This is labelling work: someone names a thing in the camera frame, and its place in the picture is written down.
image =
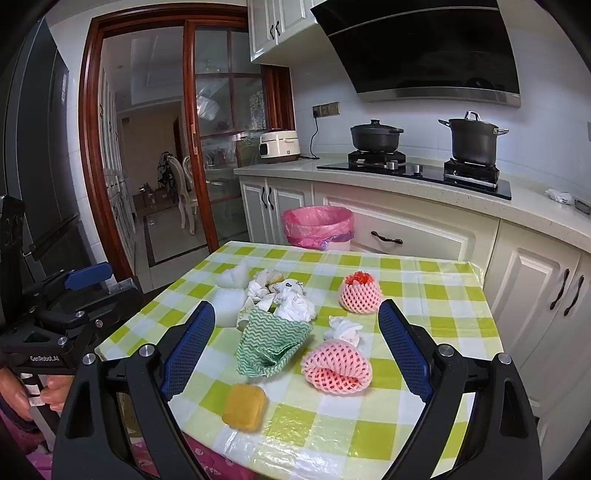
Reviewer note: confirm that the twisted white tissue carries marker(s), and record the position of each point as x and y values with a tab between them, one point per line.
344	330

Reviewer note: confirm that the dark grey refrigerator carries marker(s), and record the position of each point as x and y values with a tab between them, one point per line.
41	161

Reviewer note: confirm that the large white tissue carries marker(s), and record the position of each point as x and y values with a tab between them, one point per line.
295	310

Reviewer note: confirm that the black range hood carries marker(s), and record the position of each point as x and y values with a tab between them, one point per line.
425	50

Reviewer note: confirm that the sliding glass door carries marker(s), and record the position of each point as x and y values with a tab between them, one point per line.
217	115

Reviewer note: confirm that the black gas stove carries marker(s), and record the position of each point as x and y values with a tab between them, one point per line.
434	174

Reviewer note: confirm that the flat pink foam net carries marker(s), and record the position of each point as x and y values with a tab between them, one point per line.
337	367

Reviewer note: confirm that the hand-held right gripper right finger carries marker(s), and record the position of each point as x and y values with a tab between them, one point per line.
406	350

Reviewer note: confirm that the green wavy striped cloth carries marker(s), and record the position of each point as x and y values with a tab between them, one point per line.
263	341

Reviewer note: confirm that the red-brown wooden door frame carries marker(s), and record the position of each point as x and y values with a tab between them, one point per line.
90	138

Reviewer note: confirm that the person's left hand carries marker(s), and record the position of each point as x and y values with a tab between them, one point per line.
53	390

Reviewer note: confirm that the yellow sponge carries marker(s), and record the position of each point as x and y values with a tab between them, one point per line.
244	408

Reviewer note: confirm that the green checked tablecloth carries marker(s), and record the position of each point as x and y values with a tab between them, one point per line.
415	286

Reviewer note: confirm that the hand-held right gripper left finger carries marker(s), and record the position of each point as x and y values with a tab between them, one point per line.
191	350

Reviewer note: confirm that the white bin with pink bag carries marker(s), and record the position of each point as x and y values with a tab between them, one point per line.
318	226

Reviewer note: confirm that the white rag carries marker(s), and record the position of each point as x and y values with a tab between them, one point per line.
558	197

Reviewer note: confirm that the wall power outlet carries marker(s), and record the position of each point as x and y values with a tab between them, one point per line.
325	109

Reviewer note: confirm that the white rice cooker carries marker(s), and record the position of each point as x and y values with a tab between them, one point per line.
279	146

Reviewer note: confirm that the small white crumpled tissue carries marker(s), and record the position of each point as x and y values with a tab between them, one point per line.
256	293

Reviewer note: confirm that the yellowish crumpled tissue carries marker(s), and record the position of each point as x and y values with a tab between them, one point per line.
267	277

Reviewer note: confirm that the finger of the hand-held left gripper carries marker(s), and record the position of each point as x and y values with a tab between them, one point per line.
87	273
122	290

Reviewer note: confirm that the white hallway cabinet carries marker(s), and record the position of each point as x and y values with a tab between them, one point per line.
113	161

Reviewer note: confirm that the low black cooking pot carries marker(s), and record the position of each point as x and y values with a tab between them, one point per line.
375	137

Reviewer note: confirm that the white wall cabinet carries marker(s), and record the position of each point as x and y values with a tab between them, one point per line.
281	27

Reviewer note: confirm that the white kitchen counter cabinets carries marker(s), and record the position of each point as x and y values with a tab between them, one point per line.
415	217

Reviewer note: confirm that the red fruit in foam net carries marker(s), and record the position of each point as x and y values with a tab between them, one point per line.
360	299

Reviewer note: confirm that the white dining chair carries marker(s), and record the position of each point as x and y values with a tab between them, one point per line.
178	189

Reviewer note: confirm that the white foam piece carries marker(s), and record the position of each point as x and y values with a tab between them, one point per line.
231	295

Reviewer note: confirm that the tall grey cooking pot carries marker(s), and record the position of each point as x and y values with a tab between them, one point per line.
473	141

